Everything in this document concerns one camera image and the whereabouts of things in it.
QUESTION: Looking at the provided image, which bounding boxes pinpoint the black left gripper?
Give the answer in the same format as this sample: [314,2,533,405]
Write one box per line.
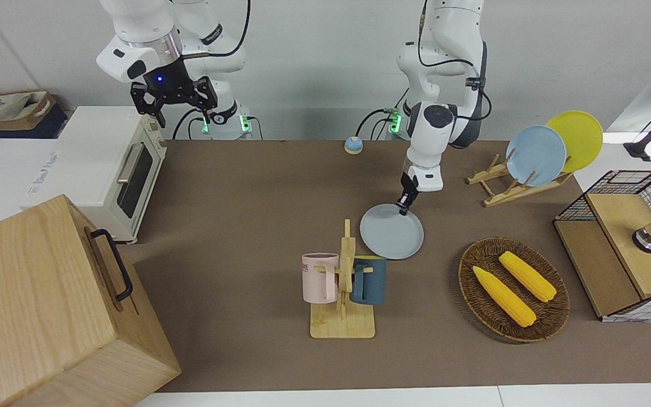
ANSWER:
[398,173,419,217]

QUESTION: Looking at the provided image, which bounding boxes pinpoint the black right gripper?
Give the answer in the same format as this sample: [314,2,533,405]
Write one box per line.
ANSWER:
[131,59,217,128]

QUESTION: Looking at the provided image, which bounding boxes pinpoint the gray plate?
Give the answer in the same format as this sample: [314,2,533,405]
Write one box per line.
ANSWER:
[359,203,424,261]

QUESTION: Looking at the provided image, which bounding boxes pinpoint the wooden plate rack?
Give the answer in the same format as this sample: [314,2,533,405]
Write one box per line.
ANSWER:
[467,148,574,207]

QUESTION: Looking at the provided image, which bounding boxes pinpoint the light blue plate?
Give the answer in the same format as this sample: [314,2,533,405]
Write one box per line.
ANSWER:
[506,125,567,187]

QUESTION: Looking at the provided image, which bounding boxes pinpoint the yellow plate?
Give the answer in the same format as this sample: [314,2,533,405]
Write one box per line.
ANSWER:
[546,111,604,173]

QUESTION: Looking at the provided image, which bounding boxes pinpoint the dark blue mug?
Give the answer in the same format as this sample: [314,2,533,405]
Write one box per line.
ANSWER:
[350,256,387,306]

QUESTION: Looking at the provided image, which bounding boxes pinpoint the white toaster oven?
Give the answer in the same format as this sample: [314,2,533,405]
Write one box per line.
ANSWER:
[20,106,168,245]

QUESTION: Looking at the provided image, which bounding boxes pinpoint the pink mug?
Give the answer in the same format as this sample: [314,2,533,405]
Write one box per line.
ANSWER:
[302,253,340,304]

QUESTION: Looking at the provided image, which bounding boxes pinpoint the wooden mug tree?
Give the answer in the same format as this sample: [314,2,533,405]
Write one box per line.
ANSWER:
[310,219,376,339]

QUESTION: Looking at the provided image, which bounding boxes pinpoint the yellow corn cob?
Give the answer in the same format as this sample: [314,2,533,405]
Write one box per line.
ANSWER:
[472,266,537,328]
[498,251,557,303]

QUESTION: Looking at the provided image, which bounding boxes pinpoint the dark navy crate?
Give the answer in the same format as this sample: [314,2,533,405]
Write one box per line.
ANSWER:
[0,105,69,154]

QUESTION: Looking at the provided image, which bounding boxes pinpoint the cardboard box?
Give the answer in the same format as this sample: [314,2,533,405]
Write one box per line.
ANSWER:
[0,90,58,132]

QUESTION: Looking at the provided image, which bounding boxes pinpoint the brown table mat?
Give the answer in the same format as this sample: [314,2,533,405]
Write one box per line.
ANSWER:
[116,140,651,393]

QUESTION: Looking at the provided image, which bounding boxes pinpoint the brown wicker basket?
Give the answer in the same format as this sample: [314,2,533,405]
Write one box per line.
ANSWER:
[458,237,571,343]

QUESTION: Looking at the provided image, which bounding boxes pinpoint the wooden cabinet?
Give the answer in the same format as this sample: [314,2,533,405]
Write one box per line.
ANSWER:
[0,194,182,407]

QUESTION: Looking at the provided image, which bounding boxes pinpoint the black base cable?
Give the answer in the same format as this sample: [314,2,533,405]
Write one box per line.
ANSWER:
[172,109,199,140]
[355,107,402,141]

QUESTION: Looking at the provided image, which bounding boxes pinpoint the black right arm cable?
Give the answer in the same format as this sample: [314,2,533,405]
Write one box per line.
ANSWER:
[181,0,251,60]

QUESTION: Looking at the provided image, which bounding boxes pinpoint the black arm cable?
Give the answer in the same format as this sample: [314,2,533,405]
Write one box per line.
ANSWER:
[418,0,493,122]
[181,0,251,60]

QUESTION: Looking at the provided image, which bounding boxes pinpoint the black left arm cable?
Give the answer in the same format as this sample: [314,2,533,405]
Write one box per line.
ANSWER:
[418,0,493,122]

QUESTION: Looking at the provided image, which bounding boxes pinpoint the black cabinet handle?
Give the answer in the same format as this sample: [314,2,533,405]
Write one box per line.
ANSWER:
[89,228,134,302]

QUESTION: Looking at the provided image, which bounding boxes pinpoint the wire mesh shelf with boards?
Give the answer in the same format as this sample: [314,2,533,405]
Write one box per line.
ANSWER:
[553,170,651,323]

